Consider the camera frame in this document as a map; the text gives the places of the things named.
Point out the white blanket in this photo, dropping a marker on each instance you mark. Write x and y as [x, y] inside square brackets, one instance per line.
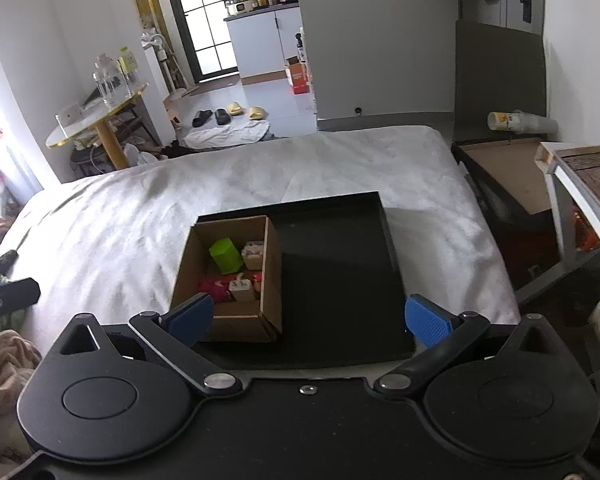
[130, 220]

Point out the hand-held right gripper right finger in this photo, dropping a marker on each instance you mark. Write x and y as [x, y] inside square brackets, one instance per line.
[427, 320]

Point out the round gold-rimmed side table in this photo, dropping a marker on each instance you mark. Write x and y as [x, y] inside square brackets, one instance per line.
[90, 120]

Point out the black framed glass door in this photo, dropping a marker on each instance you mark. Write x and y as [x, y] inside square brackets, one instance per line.
[180, 20]

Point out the white plastic bag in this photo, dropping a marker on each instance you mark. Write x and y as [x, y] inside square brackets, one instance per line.
[140, 153]

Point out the clear glass bottle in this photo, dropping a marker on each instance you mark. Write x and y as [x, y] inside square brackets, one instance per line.
[106, 82]

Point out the black slipper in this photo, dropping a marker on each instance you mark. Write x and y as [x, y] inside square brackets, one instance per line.
[202, 118]
[222, 116]

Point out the black spray bottle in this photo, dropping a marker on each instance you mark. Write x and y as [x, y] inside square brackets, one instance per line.
[298, 42]

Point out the orange cardboard box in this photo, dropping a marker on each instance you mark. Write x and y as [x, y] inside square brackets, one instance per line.
[298, 79]

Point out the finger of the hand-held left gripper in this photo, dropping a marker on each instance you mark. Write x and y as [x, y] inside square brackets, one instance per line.
[15, 296]

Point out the red dinosaur toy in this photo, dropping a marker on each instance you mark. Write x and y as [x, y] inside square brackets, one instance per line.
[214, 289]

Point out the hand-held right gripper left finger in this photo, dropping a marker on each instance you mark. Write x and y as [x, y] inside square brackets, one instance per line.
[192, 317]

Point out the black tray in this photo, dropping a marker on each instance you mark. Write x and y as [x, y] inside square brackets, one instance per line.
[330, 285]

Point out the blue red figurine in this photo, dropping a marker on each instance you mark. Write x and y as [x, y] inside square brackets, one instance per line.
[258, 281]

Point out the yellow label bottle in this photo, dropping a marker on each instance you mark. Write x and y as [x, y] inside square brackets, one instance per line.
[126, 64]

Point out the grey flat board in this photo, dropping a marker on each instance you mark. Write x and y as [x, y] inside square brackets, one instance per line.
[500, 75]

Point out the white kitchen cabinet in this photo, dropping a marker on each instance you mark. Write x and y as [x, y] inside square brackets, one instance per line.
[265, 45]

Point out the beige cloth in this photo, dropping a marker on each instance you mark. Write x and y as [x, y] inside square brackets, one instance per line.
[5, 366]

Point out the brown cardboard box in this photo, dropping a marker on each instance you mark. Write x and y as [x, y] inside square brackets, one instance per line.
[271, 300]

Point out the stack of paper cups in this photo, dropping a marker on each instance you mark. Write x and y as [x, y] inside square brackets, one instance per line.
[520, 121]

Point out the black low cabinet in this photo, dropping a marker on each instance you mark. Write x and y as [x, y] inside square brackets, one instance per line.
[505, 210]

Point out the cube-shaped animal toy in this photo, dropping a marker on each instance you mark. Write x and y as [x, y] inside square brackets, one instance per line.
[253, 256]

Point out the white frame table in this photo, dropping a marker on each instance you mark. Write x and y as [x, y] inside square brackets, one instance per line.
[565, 195]

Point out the white charger plug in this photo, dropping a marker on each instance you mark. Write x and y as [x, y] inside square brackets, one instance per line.
[243, 291]

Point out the white pedestal fan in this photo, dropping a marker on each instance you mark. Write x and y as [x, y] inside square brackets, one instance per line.
[156, 60]

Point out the green hexagonal container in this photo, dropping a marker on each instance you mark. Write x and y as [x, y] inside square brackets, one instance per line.
[225, 256]

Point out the white floor mat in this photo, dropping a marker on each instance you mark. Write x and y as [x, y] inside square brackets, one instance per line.
[225, 136]

